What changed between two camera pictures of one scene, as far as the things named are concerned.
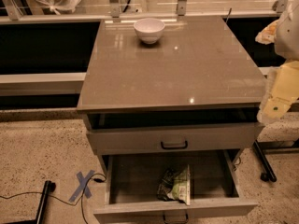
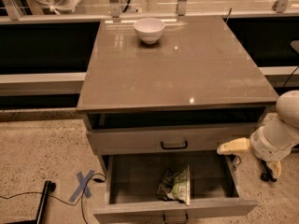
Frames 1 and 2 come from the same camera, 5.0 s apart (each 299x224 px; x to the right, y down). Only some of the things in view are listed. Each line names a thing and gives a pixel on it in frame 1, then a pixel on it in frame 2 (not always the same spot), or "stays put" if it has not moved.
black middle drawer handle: [187, 218] stays put
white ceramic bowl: [149, 29] stays put
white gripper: [288, 37] → [259, 145]
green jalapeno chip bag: [175, 185] stays put
